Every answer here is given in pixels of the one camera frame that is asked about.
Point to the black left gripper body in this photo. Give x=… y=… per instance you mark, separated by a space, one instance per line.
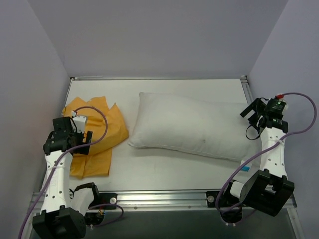
x=81 y=139

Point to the white pillow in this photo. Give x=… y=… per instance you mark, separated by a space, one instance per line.
x=192 y=126

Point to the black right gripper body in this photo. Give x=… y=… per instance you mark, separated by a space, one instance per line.
x=255 y=109

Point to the orange pillowcase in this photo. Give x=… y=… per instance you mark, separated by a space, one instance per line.
x=98 y=161

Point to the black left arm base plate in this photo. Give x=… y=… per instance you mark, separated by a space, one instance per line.
x=103 y=201

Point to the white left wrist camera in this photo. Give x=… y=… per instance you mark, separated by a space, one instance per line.
x=78 y=122

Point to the aluminium front rail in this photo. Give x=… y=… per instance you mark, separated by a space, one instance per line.
x=128 y=201

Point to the blue white pillow label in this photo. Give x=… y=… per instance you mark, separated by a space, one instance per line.
x=247 y=167

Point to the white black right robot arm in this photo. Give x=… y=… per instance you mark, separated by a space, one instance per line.
x=268 y=189

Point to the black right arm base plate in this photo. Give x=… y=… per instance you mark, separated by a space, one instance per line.
x=225 y=201

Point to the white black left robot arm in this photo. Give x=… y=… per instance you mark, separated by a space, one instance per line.
x=62 y=215

